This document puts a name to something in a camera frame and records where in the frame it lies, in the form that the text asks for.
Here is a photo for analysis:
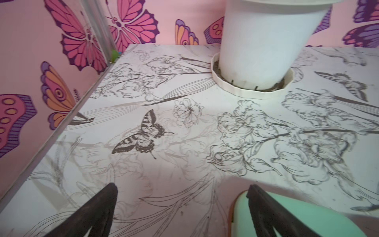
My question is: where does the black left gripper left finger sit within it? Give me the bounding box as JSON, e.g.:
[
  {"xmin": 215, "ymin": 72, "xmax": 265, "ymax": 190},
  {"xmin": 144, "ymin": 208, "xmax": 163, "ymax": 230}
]
[{"xmin": 46, "ymin": 183, "xmax": 118, "ymax": 237}]

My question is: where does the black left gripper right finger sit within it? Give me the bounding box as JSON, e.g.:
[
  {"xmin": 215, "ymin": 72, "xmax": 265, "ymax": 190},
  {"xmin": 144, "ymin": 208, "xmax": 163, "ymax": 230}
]
[{"xmin": 246, "ymin": 184, "xmax": 320, "ymax": 237}]

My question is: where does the green case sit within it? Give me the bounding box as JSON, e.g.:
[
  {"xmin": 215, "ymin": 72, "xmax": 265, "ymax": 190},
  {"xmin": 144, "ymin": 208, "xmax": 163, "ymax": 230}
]
[{"xmin": 228, "ymin": 190, "xmax": 365, "ymax": 237}]

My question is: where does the potted green plant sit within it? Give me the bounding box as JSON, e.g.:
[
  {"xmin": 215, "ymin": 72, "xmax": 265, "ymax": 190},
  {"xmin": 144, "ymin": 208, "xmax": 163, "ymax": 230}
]
[{"xmin": 211, "ymin": 1, "xmax": 333, "ymax": 100}]

